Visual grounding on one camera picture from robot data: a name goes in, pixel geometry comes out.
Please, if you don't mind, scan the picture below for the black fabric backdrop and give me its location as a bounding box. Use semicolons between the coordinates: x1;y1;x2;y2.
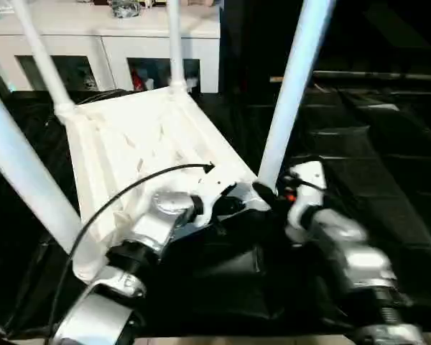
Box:
218;0;431;91

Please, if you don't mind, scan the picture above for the white glass door cabinet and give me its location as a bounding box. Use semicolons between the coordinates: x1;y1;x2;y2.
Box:
0;0;223;95

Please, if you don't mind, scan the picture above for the dark patterned cabinet-top object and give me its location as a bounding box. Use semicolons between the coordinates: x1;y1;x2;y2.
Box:
106;0;142;19

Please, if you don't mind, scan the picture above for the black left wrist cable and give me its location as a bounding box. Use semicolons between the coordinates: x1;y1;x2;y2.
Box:
45;161;217;339

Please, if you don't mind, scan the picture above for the black mat cloth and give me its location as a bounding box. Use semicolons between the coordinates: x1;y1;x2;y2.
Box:
0;86;431;341

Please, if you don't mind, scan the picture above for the white plastic table top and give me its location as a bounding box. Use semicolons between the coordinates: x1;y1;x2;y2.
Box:
55;85;271;285

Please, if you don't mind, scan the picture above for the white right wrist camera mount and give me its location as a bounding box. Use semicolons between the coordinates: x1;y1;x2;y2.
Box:
284;160;327;241

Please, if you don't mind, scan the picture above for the grey metal rail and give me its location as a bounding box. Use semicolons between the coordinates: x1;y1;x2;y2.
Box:
311;69;431;81

